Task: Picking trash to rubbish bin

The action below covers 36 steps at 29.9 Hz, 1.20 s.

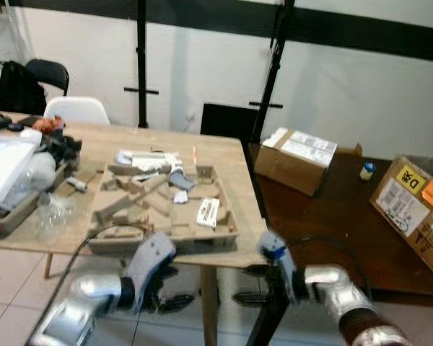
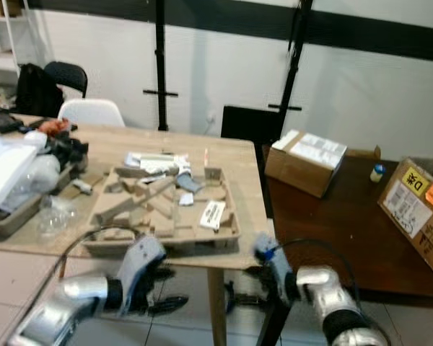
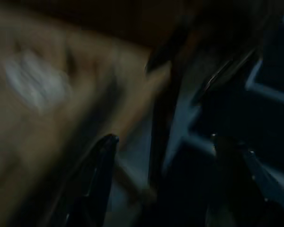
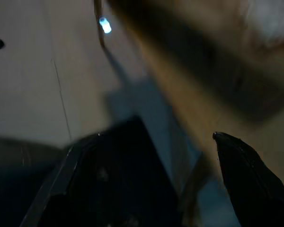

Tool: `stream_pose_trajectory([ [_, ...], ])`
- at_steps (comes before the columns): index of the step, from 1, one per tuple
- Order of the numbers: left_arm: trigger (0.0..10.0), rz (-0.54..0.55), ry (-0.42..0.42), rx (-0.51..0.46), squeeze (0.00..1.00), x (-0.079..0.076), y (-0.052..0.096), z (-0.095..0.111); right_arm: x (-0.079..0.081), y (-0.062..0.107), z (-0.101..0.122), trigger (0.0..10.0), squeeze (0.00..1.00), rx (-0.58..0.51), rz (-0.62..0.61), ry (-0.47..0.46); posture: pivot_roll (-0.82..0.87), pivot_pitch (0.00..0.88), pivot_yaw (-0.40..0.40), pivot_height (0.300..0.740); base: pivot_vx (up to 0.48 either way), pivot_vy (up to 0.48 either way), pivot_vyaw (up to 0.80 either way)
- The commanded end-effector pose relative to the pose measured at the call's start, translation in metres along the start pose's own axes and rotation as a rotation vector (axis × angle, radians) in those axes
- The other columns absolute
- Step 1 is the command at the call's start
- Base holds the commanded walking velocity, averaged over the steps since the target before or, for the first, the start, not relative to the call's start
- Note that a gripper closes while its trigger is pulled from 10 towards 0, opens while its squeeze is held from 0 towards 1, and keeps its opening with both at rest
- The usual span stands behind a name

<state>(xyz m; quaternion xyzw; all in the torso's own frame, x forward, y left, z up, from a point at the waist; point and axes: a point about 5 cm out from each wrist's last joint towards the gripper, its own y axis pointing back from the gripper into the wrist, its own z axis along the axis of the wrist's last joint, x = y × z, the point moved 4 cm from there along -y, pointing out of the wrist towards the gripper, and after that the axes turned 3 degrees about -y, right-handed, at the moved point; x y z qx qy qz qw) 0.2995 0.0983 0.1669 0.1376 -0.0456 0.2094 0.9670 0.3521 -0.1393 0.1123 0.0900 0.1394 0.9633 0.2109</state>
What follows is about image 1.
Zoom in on white printed packet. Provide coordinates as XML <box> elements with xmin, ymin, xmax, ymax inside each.
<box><xmin>196</xmin><ymin>198</ymin><xmax>222</xmax><ymax>231</ymax></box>

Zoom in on large brown pulp packing tray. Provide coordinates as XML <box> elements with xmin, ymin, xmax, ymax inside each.
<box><xmin>87</xmin><ymin>164</ymin><xmax>241</xmax><ymax>255</ymax></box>

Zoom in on dark brown table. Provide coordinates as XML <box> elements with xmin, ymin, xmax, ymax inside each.
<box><xmin>245</xmin><ymin>141</ymin><xmax>433</xmax><ymax>346</ymax></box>

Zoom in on grey pouch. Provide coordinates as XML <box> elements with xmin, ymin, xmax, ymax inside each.
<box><xmin>169</xmin><ymin>169</ymin><xmax>197</xmax><ymax>192</ymax></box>

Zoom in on cardboard box with white labels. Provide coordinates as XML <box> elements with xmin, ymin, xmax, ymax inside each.
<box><xmin>253</xmin><ymin>127</ymin><xmax>339</xmax><ymax>198</ymax></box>

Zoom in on white paper sheets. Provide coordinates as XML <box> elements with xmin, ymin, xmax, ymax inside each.
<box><xmin>115</xmin><ymin>148</ymin><xmax>183</xmax><ymax>175</ymax></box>

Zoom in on crumpled clear plastic wrap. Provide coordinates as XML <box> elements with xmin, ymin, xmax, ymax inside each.
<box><xmin>35</xmin><ymin>193</ymin><xmax>77</xmax><ymax>233</ymax></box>

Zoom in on small grey plastic piece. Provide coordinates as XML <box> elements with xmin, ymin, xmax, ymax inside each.
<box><xmin>67</xmin><ymin>176</ymin><xmax>89</xmax><ymax>193</ymax></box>

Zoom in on cardboard box with yellow label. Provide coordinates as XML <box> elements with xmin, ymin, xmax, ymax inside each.
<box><xmin>369</xmin><ymin>154</ymin><xmax>433</xmax><ymax>279</ymax></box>

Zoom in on small bottle with blue cap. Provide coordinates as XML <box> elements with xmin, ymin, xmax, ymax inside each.
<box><xmin>359</xmin><ymin>161</ymin><xmax>377</xmax><ymax>182</ymax></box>

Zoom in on black flat panel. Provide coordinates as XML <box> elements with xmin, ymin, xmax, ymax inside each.
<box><xmin>200</xmin><ymin>102</ymin><xmax>260</xmax><ymax>143</ymax></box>

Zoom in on light wooden table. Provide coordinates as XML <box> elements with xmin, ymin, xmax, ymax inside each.
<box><xmin>0</xmin><ymin>112</ymin><xmax>269</xmax><ymax>346</ymax></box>

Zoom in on small brown pulp packing tray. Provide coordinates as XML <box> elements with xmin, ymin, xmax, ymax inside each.
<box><xmin>0</xmin><ymin>162</ymin><xmax>82</xmax><ymax>236</ymax></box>

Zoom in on clear plastic bottle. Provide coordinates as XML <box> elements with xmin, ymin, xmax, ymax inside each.
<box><xmin>6</xmin><ymin>151</ymin><xmax>58</xmax><ymax>211</ymax></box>

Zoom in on black gadget heap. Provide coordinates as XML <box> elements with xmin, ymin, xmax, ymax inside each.
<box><xmin>39</xmin><ymin>133</ymin><xmax>83</xmax><ymax>172</ymax></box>

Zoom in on white plastic bag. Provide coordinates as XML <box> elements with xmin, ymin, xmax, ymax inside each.
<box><xmin>0</xmin><ymin>132</ymin><xmax>43</xmax><ymax>208</ymax></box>

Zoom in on white chair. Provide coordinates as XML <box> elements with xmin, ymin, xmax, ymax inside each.
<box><xmin>43</xmin><ymin>96</ymin><xmax>111</xmax><ymax>128</ymax></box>

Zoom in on orange crumpled wrapper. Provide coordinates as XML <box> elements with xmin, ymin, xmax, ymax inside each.
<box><xmin>32</xmin><ymin>117</ymin><xmax>64</xmax><ymax>136</ymax></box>

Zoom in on black leaning stand pole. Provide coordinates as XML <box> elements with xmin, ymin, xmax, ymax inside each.
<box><xmin>248</xmin><ymin>0</ymin><xmax>297</xmax><ymax>145</ymax></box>

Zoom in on black upright stand pole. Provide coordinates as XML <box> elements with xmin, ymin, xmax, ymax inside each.
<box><xmin>123</xmin><ymin>0</ymin><xmax>160</xmax><ymax>130</ymax></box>

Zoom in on black chair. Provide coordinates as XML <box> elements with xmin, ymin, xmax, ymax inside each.
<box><xmin>25</xmin><ymin>58</ymin><xmax>70</xmax><ymax>99</ymax></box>

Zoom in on black backpack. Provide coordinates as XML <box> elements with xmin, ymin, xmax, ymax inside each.
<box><xmin>0</xmin><ymin>61</ymin><xmax>48</xmax><ymax>117</ymax></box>

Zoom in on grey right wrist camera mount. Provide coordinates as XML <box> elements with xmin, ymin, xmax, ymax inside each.
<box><xmin>255</xmin><ymin>230</ymin><xmax>298</xmax><ymax>293</ymax></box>

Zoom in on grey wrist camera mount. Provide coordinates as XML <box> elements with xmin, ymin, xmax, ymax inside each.
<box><xmin>255</xmin><ymin>230</ymin><xmax>298</xmax><ymax>293</ymax></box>
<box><xmin>123</xmin><ymin>231</ymin><xmax>178</xmax><ymax>296</ymax></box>

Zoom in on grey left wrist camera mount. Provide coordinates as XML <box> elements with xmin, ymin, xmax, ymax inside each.
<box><xmin>123</xmin><ymin>231</ymin><xmax>178</xmax><ymax>296</ymax></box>

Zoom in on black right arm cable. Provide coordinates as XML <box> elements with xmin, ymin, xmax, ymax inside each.
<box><xmin>284</xmin><ymin>235</ymin><xmax>372</xmax><ymax>298</ymax></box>

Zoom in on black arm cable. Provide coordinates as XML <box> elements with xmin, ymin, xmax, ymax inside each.
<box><xmin>284</xmin><ymin>235</ymin><xmax>372</xmax><ymax>298</ymax></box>
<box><xmin>27</xmin><ymin>224</ymin><xmax>151</xmax><ymax>344</ymax></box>

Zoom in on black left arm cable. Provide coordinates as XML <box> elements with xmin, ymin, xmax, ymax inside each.
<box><xmin>27</xmin><ymin>224</ymin><xmax>151</xmax><ymax>344</ymax></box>

